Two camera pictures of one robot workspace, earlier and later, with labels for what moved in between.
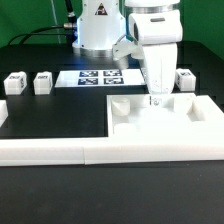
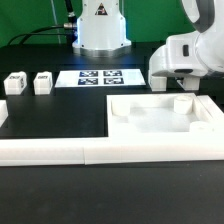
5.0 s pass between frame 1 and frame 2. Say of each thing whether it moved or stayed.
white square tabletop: stayed
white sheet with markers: stayed
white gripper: moved
